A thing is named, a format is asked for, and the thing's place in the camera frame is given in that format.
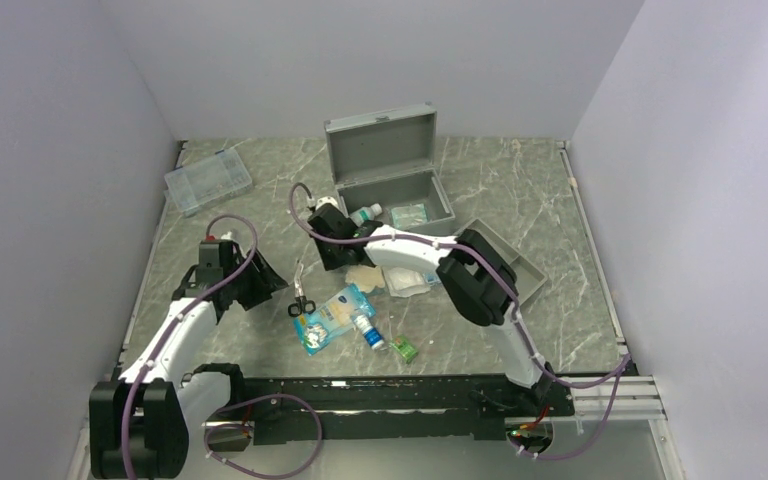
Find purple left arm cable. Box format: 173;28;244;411
121;214;324;480

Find small green box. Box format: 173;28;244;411
390;335;418;364

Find teal plaster zip bag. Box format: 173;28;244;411
390;203;429;230

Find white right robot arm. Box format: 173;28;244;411
294;204;550;415

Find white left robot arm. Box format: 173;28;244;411
89;235;288;479

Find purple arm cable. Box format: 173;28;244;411
289;182;634;463
121;214;324;480

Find grey metal medicine case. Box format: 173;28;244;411
324;102;456;236

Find black handled scissors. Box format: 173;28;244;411
287;259;317;318

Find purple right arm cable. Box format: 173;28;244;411
289;182;634;463

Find blue cotton swab bag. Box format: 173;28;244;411
293;284;376;355

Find white blue spray bottle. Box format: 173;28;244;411
351;313;386;350

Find clear plastic compartment box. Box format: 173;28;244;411
164;149;253;216

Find white gauze bag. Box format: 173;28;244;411
382;268;441;298

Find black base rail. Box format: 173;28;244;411
241;374;575;445

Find grey plastic divider tray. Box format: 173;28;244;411
456;218;548;312

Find white bottle green label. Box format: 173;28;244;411
349;203;383;226

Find beige latex gloves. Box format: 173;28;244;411
345;265;386;293

